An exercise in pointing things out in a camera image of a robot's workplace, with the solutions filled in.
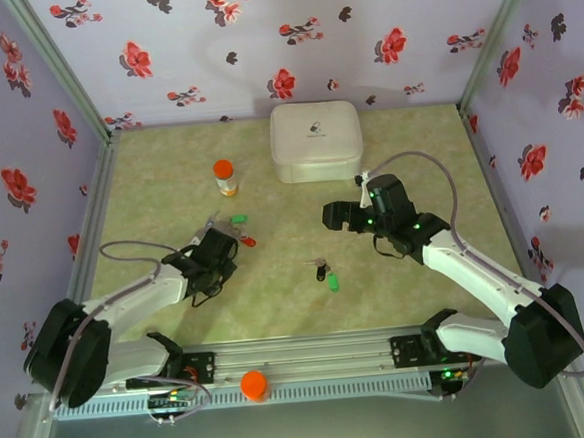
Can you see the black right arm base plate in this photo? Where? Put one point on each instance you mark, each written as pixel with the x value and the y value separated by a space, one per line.
pixel 406 351

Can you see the orange plastic cylinder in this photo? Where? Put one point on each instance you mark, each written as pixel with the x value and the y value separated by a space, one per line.
pixel 253 384

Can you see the keyring bunch with coloured tags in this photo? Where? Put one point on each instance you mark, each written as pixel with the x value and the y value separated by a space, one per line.
pixel 239 217

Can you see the green and black key tags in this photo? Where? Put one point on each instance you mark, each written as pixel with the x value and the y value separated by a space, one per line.
pixel 332 282

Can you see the small circuit board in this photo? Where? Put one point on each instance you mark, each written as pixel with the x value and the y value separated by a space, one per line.
pixel 172 400
pixel 453 374

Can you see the orange capped pill bottle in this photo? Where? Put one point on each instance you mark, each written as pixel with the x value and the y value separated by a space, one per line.
pixel 226 181

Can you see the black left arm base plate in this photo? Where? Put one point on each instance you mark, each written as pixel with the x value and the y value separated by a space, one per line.
pixel 204 365

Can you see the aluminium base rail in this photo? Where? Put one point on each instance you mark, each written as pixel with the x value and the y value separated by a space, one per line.
pixel 306 355

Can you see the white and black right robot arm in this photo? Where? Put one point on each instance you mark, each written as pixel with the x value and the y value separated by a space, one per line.
pixel 476 276

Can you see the white zipped medicine pouch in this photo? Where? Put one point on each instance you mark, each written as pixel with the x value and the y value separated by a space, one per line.
pixel 317 142

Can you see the aluminium frame post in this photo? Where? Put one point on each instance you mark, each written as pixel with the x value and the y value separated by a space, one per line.
pixel 63 69
pixel 496 39

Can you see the aluminium frame side rail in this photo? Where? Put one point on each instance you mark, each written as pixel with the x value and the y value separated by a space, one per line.
pixel 498 189
pixel 96 217

